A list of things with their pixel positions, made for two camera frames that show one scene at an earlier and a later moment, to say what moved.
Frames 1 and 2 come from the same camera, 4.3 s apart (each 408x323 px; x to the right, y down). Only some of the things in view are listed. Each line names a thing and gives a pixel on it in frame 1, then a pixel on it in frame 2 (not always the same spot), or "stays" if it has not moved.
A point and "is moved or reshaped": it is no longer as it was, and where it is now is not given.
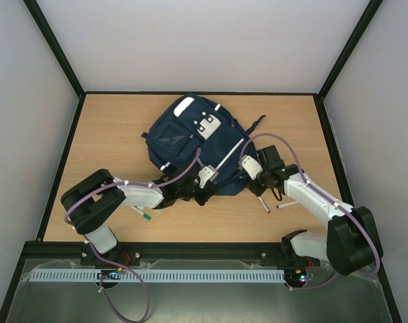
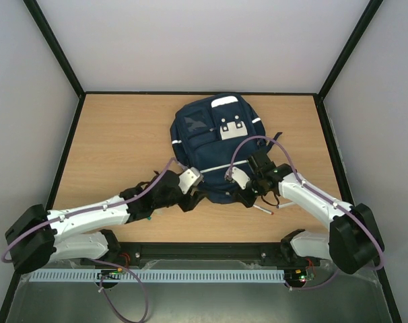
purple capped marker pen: (279, 206) stays
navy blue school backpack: (195, 130) is moved or reshaped
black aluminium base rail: (77, 252) stays
